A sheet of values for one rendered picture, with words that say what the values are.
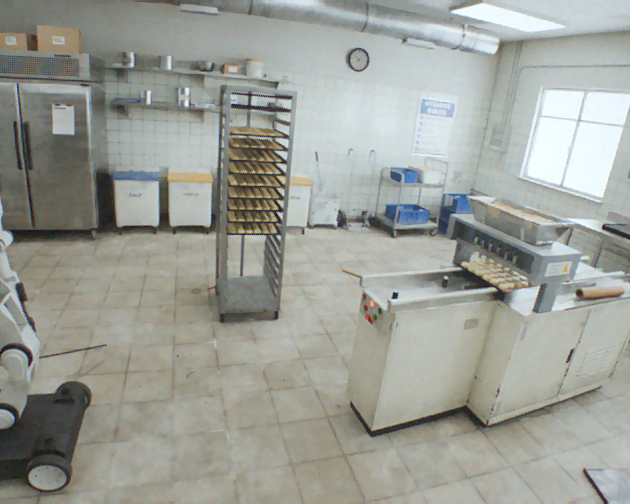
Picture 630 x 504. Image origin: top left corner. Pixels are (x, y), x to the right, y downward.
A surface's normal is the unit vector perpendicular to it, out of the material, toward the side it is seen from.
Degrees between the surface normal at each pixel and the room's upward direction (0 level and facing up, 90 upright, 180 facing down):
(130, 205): 90
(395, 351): 90
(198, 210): 94
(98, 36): 90
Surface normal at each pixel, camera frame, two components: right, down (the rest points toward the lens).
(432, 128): 0.28, 0.37
